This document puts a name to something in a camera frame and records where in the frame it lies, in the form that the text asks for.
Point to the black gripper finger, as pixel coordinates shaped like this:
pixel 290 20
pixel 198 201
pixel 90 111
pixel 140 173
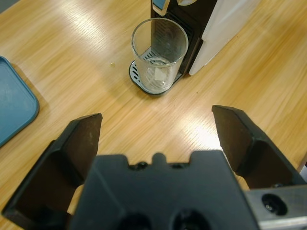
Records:
pixel 80 143
pixel 236 133

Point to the clear drinking glass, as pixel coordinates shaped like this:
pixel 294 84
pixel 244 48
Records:
pixel 158 72

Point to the white capsule coffee machine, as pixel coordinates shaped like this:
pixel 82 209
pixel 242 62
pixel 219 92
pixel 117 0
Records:
pixel 223 36

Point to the blue plastic tray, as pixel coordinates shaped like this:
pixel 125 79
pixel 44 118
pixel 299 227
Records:
pixel 14 100

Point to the black drip tray metal grate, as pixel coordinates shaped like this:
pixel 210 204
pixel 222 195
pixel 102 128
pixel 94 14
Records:
pixel 134 74

